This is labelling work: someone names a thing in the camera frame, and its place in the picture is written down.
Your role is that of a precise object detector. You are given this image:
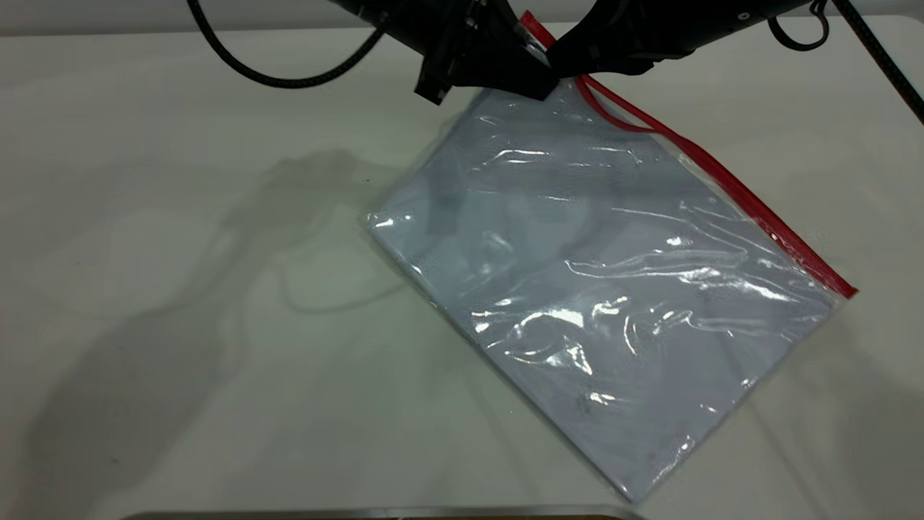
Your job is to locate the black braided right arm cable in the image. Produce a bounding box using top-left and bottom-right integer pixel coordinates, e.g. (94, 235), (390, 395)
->
(767, 0), (924, 125)

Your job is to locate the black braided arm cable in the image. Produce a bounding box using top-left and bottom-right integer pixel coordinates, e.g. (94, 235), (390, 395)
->
(186, 0), (394, 90)
(767, 0), (924, 125)

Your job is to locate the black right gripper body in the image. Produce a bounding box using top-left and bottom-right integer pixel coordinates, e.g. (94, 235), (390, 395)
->
(588, 0), (697, 66)

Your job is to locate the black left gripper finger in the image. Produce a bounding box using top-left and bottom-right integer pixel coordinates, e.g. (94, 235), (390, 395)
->
(500, 0), (544, 53)
(466, 32), (561, 101)

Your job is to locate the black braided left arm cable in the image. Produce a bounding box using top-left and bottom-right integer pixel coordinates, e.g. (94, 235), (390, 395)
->
(186, 0), (394, 90)

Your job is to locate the clear plastic zipper bag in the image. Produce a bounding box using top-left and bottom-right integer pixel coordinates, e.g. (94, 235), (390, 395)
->
(365, 11), (858, 504)

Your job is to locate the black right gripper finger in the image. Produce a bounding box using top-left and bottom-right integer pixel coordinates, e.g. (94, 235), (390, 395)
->
(546, 27), (616, 78)
(603, 52), (659, 77)

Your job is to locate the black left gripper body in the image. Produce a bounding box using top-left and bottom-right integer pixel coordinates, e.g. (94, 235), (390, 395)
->
(383, 0), (517, 106)

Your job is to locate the grey metal edge bar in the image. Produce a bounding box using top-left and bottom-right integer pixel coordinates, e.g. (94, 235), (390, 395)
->
(119, 504), (647, 520)

